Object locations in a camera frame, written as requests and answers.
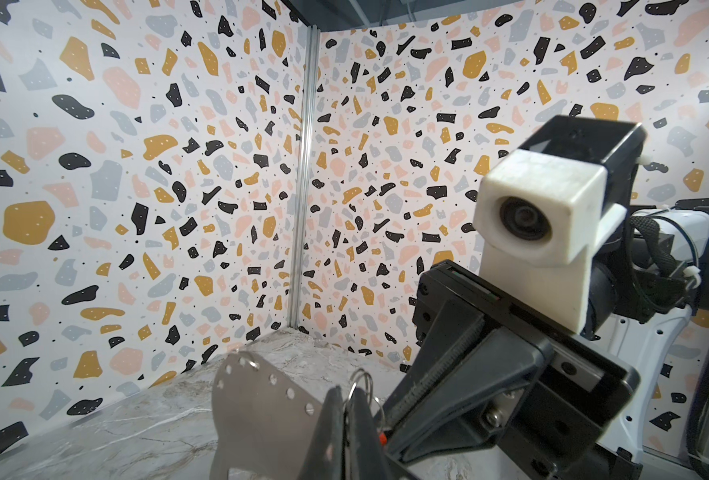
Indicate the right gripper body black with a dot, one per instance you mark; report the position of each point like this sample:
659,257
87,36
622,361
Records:
573,402

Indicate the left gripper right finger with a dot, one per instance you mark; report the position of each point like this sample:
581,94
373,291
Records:
365,458

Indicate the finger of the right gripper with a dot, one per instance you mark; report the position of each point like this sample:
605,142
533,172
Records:
471,408
456,328

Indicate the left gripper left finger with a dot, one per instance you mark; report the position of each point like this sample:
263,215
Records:
325,456

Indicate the red key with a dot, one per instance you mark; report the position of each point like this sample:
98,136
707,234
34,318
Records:
361,379

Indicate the metal keyring plate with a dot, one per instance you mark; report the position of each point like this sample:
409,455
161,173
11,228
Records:
264,421

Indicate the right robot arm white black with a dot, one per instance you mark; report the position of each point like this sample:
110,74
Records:
644,287

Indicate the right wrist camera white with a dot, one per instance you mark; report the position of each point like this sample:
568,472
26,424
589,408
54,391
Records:
548,208

